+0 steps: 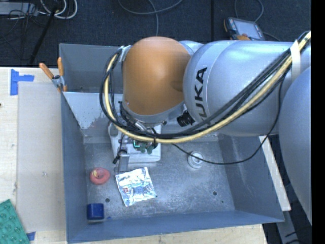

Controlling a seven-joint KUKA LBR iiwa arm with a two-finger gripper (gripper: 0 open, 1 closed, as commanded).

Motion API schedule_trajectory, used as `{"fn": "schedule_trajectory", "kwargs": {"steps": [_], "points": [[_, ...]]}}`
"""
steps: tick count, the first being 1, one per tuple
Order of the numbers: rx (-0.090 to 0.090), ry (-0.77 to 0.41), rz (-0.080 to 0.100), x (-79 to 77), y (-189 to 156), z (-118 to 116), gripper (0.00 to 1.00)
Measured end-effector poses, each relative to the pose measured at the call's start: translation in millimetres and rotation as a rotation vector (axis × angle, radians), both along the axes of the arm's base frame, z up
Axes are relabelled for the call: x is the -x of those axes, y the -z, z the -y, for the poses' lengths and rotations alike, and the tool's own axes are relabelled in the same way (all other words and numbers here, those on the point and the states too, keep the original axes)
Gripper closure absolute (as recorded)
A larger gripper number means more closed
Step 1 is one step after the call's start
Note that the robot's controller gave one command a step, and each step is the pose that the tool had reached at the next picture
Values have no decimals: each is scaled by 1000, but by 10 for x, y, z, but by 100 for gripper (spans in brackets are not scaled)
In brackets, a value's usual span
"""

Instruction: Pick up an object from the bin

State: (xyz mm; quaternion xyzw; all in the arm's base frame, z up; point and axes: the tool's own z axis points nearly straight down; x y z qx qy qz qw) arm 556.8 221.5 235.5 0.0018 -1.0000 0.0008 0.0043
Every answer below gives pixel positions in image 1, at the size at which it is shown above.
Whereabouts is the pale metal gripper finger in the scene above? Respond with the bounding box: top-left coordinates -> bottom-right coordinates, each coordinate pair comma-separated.
118,152 -> 131,174

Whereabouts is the white rectangular box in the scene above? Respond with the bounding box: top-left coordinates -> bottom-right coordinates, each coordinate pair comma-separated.
108,122 -> 163,163

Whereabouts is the silver foil packet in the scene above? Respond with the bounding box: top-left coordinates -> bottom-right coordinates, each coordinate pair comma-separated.
115,167 -> 158,207

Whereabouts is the red round toy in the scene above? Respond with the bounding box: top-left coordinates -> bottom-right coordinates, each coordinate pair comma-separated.
89,166 -> 111,186

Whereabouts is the clear round glass thing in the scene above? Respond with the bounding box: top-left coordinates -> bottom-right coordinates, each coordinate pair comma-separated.
187,151 -> 204,169

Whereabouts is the grey metal bin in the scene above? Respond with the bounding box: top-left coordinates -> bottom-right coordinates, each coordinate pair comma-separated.
58,43 -> 285,244

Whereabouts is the green studded plate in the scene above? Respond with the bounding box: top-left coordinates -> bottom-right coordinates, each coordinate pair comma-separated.
0,199 -> 30,244

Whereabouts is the black cylinder on white bracket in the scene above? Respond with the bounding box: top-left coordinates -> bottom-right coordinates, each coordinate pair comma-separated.
175,109 -> 197,128

